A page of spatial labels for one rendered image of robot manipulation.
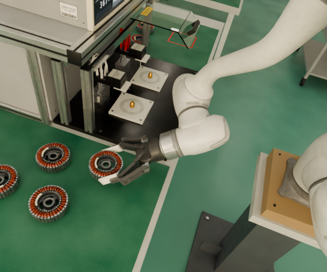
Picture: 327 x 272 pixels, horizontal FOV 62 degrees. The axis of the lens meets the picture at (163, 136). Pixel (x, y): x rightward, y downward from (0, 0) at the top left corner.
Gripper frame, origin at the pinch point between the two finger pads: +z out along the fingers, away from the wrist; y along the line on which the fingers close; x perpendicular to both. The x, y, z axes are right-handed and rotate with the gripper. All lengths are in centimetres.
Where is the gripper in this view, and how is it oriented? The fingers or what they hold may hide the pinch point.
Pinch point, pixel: (107, 165)
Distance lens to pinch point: 93.3
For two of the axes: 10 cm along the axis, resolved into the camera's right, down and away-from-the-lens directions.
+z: -9.3, 3.0, 2.2
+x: -3.7, -6.1, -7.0
